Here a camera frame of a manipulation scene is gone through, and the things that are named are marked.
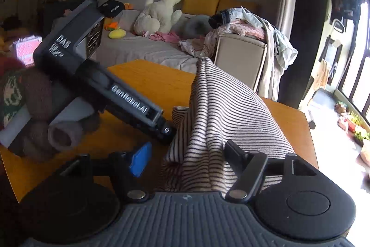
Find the striped grey knit garment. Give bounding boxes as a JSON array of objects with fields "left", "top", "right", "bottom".
[{"left": 162, "top": 58, "right": 293, "bottom": 194}]

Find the pile of clothes on armrest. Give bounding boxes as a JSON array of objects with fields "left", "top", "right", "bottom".
[{"left": 178, "top": 6, "right": 298, "bottom": 101}]

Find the left hand brown glove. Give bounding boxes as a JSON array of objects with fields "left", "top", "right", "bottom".
[{"left": 1, "top": 57, "right": 100, "bottom": 161}]

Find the yellow green plush toy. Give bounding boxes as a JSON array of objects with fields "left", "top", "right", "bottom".
[{"left": 108, "top": 29, "right": 126, "bottom": 40}]

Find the white plush toy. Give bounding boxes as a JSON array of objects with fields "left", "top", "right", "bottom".
[{"left": 134, "top": 0, "right": 182, "bottom": 36}]

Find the beige sofa armrest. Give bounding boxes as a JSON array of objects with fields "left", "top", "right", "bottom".
[{"left": 214, "top": 34, "right": 267, "bottom": 92}]

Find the yellow sofa cushion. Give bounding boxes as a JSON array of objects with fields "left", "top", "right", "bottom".
[{"left": 182, "top": 0, "right": 219, "bottom": 16}]

